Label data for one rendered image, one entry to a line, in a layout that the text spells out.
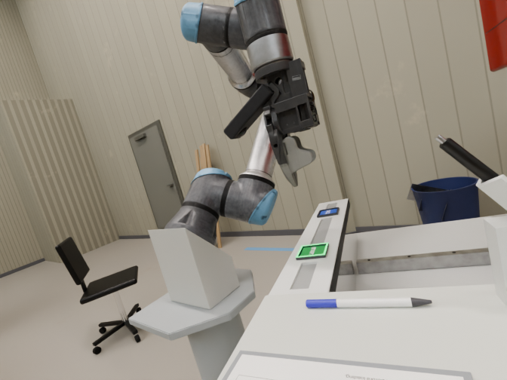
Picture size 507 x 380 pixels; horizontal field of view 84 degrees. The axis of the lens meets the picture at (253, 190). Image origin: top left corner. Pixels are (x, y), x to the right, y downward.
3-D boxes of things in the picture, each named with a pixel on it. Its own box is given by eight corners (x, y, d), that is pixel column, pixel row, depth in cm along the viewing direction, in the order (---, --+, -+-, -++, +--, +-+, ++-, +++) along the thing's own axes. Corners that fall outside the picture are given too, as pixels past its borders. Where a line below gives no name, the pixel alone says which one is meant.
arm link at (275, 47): (239, 47, 47) (256, 57, 54) (247, 75, 47) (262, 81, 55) (281, 28, 44) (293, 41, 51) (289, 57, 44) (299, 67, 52)
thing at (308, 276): (357, 239, 90) (348, 197, 89) (350, 383, 40) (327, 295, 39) (328, 243, 94) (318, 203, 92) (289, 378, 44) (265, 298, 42)
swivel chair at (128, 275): (141, 307, 281) (112, 221, 269) (174, 316, 244) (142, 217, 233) (79, 346, 237) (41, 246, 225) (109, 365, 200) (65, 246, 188)
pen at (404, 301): (430, 295, 31) (306, 298, 37) (431, 300, 30) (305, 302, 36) (431, 303, 31) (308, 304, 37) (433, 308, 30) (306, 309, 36)
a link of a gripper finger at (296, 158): (318, 184, 48) (305, 131, 47) (285, 191, 50) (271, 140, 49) (321, 181, 51) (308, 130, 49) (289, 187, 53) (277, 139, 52)
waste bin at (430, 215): (490, 236, 232) (477, 167, 225) (491, 261, 198) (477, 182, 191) (421, 237, 265) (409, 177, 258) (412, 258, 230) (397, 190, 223)
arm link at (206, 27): (238, 67, 104) (182, -19, 56) (266, 72, 102) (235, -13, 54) (231, 98, 105) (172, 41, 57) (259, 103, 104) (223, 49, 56)
